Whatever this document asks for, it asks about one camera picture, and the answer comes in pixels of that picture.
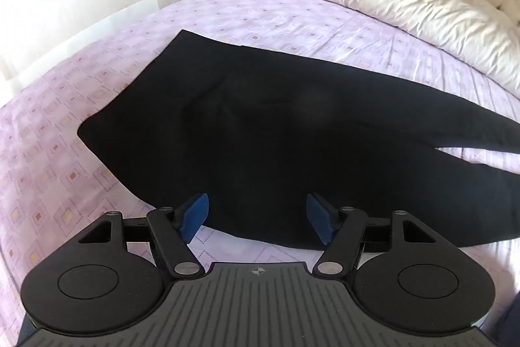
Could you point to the purple patterned bed sheet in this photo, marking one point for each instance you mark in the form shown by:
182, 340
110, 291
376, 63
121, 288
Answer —
61, 127

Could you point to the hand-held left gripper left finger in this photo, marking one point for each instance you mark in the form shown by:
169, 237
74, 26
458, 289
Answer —
194, 215

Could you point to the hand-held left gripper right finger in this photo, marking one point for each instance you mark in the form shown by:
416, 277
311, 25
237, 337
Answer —
321, 215

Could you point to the black pants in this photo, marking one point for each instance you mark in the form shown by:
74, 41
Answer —
264, 127

